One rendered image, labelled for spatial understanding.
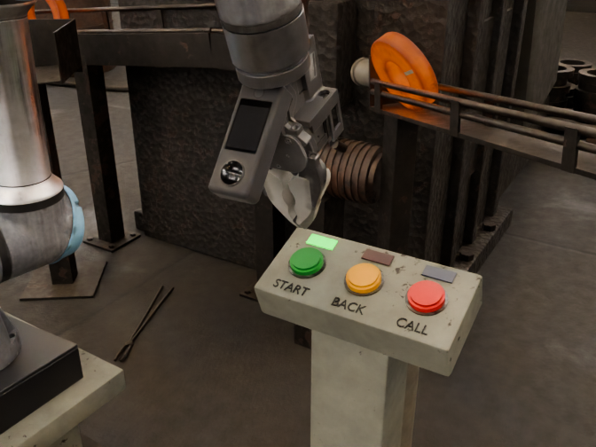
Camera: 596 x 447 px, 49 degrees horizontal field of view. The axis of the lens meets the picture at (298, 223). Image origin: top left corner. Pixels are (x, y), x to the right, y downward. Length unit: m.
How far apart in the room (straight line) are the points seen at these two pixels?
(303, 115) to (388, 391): 0.33
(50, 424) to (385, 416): 0.51
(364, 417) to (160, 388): 0.82
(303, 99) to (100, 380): 0.63
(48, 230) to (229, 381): 0.66
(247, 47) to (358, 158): 0.79
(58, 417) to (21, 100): 0.47
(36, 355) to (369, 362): 0.55
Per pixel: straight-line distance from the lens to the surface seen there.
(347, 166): 1.36
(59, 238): 1.07
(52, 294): 1.96
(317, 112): 0.65
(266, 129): 0.61
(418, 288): 0.72
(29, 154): 1.03
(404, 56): 1.19
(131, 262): 2.06
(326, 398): 0.83
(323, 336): 0.77
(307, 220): 0.72
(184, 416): 1.48
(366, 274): 0.74
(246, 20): 0.58
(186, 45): 1.72
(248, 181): 0.60
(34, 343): 1.13
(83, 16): 4.41
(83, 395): 1.10
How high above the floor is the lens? 0.99
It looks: 26 degrees down
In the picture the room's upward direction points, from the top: straight up
